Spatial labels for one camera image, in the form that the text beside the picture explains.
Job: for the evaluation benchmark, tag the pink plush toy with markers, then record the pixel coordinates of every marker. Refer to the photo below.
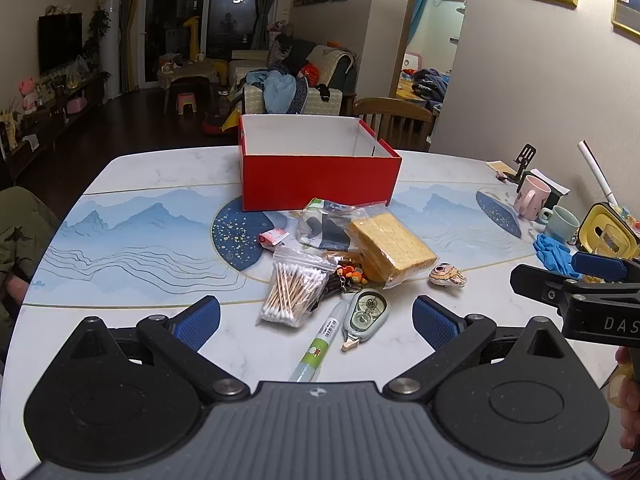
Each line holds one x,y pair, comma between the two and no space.
29,92

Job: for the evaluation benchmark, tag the television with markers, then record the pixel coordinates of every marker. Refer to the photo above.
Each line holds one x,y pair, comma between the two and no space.
60,42

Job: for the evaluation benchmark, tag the correction tape dispenser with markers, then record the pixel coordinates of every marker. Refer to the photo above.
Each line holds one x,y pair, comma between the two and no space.
367,312

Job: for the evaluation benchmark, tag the pink stool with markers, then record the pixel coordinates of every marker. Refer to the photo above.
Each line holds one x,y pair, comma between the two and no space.
185,102

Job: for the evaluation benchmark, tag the curtain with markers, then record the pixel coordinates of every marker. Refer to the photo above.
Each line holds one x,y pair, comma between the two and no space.
134,20
265,0

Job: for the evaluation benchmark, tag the red cardboard box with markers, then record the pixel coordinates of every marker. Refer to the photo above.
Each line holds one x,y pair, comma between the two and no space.
320,180

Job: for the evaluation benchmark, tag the bag of cotton swabs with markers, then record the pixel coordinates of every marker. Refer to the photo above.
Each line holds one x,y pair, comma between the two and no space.
295,290

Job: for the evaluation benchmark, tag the pink mug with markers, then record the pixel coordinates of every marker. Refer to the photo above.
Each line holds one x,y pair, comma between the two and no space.
532,195

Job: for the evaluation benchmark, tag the tiger striped squishy toy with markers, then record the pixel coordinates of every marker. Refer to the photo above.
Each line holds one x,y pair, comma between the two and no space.
446,274

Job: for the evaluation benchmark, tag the green white pen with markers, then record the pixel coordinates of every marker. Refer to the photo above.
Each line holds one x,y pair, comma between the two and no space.
320,342

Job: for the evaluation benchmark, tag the bed with clothes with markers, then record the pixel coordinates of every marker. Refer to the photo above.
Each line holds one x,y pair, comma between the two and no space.
425,85

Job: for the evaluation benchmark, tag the yellow lidded container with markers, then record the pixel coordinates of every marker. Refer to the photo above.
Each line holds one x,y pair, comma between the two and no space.
600,220

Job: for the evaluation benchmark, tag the white rolled tube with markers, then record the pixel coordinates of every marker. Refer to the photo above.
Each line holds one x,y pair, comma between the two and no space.
595,170

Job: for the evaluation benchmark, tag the yellow sponge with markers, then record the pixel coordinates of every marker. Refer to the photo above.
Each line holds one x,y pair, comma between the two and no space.
390,250

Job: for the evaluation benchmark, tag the sofa with cream cover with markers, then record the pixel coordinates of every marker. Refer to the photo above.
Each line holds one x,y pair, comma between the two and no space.
330,65

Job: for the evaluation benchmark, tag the yellow giraffe toy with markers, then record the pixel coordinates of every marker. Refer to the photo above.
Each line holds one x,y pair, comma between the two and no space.
192,35

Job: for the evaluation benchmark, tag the small pink packet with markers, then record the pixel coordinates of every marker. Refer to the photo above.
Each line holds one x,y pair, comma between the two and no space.
272,237

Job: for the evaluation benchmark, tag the potted plant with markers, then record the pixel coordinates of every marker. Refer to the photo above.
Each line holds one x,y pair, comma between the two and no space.
97,30

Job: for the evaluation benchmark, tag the blue rubber gloves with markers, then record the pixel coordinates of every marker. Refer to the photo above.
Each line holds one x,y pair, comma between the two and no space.
552,255

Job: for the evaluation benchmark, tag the coffee table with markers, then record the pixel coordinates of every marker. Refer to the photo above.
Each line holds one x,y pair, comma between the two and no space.
190,72

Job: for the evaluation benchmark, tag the black snack packet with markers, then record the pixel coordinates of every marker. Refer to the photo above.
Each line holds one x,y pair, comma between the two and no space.
325,230

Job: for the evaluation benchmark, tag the black phone stand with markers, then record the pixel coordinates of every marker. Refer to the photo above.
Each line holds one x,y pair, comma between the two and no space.
526,152

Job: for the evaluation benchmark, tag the dark television cabinet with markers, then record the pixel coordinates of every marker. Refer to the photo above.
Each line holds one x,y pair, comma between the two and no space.
55,120

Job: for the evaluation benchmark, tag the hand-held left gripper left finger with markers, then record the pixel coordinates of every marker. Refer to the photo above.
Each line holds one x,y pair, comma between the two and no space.
197,324

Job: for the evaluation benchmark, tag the red floor cushion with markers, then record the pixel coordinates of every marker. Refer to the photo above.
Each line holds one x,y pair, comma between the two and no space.
215,127

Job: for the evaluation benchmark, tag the green mug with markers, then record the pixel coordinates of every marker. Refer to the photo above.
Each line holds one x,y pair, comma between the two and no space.
562,222

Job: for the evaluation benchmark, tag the white standing air conditioner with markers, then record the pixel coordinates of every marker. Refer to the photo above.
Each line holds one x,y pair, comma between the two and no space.
111,45

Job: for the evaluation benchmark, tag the blue clothes pile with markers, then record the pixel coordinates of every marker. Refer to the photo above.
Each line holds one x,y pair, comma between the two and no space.
277,92

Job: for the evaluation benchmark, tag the wooden chair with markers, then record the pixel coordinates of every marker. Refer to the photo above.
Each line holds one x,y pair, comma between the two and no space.
395,120

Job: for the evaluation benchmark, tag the yellow paper slip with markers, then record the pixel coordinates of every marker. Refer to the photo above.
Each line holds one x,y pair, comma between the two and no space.
500,167

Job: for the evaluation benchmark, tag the green jacket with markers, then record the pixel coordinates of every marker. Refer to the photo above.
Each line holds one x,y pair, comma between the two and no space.
25,240

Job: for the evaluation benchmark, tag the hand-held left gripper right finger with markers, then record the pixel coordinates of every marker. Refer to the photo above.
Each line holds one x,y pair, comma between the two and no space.
435,324

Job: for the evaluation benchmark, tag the person's right hand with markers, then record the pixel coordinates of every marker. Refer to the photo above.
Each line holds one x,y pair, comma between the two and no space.
631,410

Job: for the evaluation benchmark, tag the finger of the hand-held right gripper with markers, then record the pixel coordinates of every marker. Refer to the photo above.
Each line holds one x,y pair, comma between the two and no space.
535,282
600,266

